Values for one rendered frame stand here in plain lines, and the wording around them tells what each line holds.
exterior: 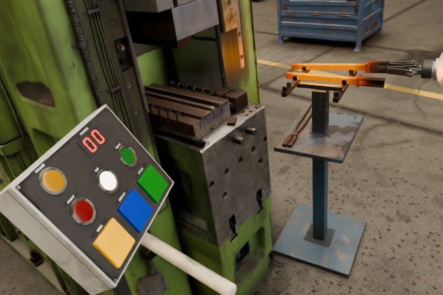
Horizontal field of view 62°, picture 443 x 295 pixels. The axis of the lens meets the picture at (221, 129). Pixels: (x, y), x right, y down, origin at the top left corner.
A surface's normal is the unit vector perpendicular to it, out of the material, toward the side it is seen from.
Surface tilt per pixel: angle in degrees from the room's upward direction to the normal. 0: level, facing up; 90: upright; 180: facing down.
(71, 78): 90
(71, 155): 60
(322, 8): 89
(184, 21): 90
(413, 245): 0
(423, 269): 0
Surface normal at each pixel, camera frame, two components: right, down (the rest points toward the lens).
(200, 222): -0.51, -0.34
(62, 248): -0.24, 0.50
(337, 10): -0.64, 0.43
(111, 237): 0.77, -0.43
